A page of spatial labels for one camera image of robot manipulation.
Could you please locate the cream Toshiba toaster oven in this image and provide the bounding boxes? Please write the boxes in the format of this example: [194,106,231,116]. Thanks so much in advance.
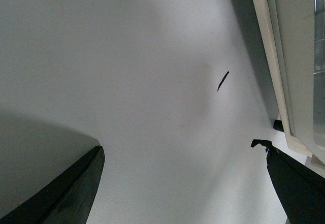
[248,0,325,156]

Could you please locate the cream oven door with window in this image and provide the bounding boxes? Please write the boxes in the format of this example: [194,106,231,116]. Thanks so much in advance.
[268,0,324,163]

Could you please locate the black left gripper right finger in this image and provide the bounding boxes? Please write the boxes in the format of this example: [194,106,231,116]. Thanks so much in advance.
[251,139,324,224]

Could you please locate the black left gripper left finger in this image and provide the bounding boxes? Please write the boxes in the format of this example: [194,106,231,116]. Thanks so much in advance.
[1,146,105,223]

